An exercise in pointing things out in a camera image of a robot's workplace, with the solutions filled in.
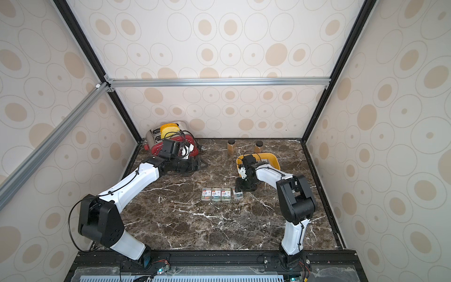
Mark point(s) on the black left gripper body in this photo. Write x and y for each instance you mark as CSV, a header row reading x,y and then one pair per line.
x,y
184,165

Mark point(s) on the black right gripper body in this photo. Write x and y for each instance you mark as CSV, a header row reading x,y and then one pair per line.
x,y
243,183

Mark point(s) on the paper clip box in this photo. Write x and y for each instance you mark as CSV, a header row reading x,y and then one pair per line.
x,y
226,195
216,194
206,194
238,196

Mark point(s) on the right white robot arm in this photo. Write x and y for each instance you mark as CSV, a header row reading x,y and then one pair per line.
x,y
296,200

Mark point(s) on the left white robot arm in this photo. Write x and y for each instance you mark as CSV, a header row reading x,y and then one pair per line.
x,y
100,216

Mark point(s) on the yellow plastic storage tray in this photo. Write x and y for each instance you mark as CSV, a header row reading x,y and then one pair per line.
x,y
260,157

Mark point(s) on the red polka dot toaster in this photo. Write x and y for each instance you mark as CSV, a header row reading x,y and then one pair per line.
x,y
154,143

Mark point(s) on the right cinnamon spice bottle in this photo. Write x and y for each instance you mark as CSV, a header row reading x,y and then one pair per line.
x,y
259,146

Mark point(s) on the cinnamon spice bottle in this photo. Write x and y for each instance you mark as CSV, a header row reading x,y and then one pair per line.
x,y
259,146
231,144

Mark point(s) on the left cinnamon spice bottle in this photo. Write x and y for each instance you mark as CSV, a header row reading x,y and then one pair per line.
x,y
231,144

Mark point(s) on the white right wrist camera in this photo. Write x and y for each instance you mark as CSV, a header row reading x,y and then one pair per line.
x,y
242,172

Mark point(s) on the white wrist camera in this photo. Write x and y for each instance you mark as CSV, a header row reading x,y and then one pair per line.
x,y
242,172
186,150

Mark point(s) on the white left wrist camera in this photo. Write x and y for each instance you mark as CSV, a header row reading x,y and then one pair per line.
x,y
186,150

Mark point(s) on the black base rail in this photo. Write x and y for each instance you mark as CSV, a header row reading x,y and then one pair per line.
x,y
218,266

